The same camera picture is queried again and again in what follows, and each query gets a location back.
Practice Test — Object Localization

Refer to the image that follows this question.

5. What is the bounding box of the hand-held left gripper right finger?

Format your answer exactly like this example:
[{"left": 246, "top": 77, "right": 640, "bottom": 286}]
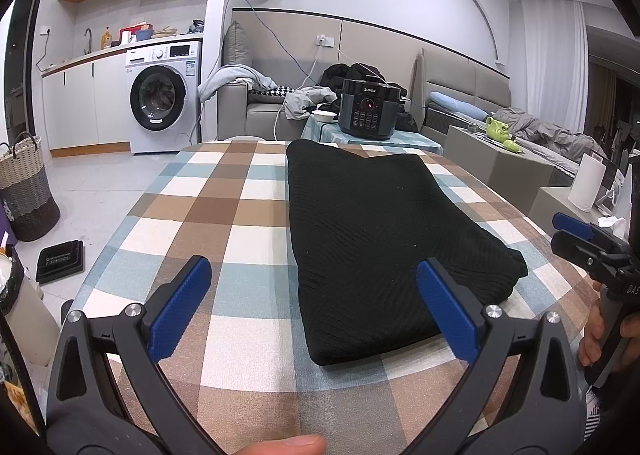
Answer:
[{"left": 400, "top": 257, "right": 588, "bottom": 455}]

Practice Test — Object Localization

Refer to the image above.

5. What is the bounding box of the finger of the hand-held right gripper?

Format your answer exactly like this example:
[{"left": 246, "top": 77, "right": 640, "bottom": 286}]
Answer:
[
  {"left": 550, "top": 230, "right": 601, "bottom": 268},
  {"left": 552, "top": 212, "right": 596, "bottom": 239}
]

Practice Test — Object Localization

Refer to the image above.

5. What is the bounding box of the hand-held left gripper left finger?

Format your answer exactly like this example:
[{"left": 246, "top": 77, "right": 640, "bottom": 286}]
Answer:
[{"left": 47, "top": 255, "right": 226, "bottom": 455}]

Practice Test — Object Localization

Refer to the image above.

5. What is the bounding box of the black knit sweater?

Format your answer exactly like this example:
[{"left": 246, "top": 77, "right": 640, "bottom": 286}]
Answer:
[{"left": 286, "top": 138, "right": 529, "bottom": 366}]

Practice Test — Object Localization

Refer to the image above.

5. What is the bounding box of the person's right hand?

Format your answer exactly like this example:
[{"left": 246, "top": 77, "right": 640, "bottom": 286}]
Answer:
[{"left": 579, "top": 280, "right": 640, "bottom": 367}]

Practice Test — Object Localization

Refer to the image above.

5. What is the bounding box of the person's left hand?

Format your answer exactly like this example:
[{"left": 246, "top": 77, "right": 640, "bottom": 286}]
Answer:
[{"left": 235, "top": 434, "right": 328, "bottom": 455}]

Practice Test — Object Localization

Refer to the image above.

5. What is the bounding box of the paper towel roll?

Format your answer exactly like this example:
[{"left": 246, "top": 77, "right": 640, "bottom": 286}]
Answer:
[{"left": 567, "top": 152, "right": 608, "bottom": 213}]

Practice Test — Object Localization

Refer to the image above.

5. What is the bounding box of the brown blue checked tablecloth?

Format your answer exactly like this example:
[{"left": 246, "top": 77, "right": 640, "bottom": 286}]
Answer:
[{"left": 75, "top": 138, "right": 601, "bottom": 455}]

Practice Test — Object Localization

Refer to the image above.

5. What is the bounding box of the grey duvet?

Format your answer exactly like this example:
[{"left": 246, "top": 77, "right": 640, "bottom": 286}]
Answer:
[{"left": 492, "top": 106, "right": 601, "bottom": 161}]

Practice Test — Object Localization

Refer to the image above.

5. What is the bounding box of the green plush toy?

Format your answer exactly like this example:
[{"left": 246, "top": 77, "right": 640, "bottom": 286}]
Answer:
[{"left": 485, "top": 115, "right": 523, "bottom": 153}]

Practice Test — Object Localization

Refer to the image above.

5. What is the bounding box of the black floor tray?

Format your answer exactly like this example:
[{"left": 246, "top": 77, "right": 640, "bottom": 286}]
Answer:
[{"left": 35, "top": 239, "right": 86, "bottom": 284}]

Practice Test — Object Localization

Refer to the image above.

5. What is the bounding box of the white curtain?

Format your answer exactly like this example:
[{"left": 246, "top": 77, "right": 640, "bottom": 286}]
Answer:
[{"left": 520, "top": 0, "right": 588, "bottom": 136}]

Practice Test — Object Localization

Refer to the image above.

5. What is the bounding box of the light blue pillow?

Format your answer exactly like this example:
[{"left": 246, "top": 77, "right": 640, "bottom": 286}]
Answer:
[{"left": 430, "top": 91, "right": 490, "bottom": 118}]

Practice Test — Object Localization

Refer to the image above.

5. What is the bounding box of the woven laundry basket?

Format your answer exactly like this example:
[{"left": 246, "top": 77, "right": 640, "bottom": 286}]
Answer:
[{"left": 0, "top": 132, "right": 62, "bottom": 242}]

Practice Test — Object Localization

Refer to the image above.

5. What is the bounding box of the grey bed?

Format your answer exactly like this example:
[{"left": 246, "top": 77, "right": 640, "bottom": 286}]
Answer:
[{"left": 414, "top": 48, "right": 601, "bottom": 186}]

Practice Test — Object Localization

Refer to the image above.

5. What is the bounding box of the grey sofa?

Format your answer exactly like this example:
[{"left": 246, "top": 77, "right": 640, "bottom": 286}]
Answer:
[{"left": 215, "top": 20, "right": 341, "bottom": 146}]

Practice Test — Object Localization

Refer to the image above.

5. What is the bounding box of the white washing machine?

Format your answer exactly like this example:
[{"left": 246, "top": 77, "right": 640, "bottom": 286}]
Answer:
[{"left": 125, "top": 41, "right": 203, "bottom": 154}]

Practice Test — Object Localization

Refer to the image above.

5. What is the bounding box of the blue checked side table cloth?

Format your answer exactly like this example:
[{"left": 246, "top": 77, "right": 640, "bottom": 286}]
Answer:
[{"left": 300, "top": 112, "right": 443, "bottom": 153}]

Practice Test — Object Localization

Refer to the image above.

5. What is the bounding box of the black pressure cooker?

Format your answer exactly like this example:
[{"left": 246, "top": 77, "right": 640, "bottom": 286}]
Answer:
[{"left": 337, "top": 78, "right": 401, "bottom": 140}]

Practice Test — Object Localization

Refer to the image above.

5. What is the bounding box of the white kitchen counter cabinet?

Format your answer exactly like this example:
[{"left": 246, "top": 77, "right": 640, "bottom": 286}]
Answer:
[{"left": 41, "top": 50, "right": 133, "bottom": 158}]

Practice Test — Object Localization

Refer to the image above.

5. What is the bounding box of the houndstooth pillow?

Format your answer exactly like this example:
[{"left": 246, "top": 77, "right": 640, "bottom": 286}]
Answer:
[{"left": 248, "top": 84, "right": 301, "bottom": 98}]

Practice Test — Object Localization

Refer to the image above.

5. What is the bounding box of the light grey blanket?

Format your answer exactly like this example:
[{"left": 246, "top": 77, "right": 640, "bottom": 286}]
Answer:
[{"left": 197, "top": 64, "right": 278, "bottom": 103}]

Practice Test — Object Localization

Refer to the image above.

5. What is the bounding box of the pale grey garment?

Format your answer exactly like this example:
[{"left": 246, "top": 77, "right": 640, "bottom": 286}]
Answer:
[{"left": 282, "top": 85, "right": 338, "bottom": 121}]

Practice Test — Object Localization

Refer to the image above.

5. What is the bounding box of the dark glass door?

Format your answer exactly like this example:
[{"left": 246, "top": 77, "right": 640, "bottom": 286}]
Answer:
[{"left": 5, "top": 0, "right": 53, "bottom": 146}]

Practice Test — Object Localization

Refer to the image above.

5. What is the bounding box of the blue cable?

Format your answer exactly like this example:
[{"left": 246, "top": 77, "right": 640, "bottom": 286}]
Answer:
[{"left": 197, "top": 0, "right": 321, "bottom": 86}]

